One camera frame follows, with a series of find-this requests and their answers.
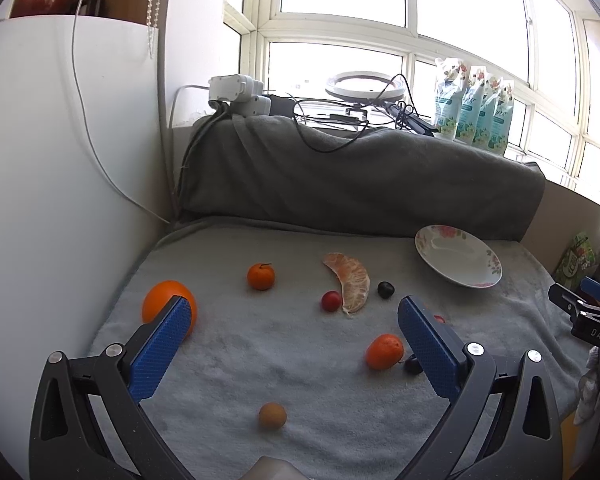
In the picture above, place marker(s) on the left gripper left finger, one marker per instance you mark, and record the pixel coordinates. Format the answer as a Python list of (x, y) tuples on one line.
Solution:
[(66, 441)]

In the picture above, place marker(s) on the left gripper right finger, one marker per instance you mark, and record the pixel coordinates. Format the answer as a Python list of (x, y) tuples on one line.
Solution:
[(524, 439)]

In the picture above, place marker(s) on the dark plum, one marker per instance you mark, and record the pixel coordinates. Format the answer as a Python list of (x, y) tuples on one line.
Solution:
[(412, 365), (385, 289)]

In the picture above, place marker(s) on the large orange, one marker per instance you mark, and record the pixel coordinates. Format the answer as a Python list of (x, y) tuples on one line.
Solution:
[(160, 295)]

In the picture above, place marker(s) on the brown longan fruit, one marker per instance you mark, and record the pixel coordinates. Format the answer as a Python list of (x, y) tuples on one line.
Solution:
[(272, 416)]

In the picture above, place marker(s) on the peeled pomelo segment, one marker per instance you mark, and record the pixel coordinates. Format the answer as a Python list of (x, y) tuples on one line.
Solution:
[(353, 278)]

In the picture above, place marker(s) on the small tangerine with stem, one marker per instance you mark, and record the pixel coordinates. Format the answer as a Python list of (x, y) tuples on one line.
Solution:
[(261, 276)]

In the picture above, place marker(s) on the right white gloved hand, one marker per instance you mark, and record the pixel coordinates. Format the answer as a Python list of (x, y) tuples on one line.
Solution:
[(588, 387)]

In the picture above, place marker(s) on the floral white plate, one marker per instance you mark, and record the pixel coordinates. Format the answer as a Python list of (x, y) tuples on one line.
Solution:
[(458, 256)]

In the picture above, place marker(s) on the floral refill pouch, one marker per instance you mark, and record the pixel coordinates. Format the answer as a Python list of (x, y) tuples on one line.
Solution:
[(502, 118), (492, 88), (470, 107), (451, 83)]

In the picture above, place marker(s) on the white cabinet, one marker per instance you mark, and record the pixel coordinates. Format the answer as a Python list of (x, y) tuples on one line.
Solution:
[(82, 191)]

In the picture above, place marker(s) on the grey blanket backrest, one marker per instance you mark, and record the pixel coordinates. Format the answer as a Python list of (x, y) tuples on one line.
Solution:
[(387, 182)]

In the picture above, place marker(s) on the white ring light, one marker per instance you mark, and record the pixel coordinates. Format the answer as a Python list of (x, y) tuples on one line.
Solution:
[(366, 87)]

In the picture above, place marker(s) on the white window frame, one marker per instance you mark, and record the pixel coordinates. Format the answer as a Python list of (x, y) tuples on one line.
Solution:
[(550, 49)]

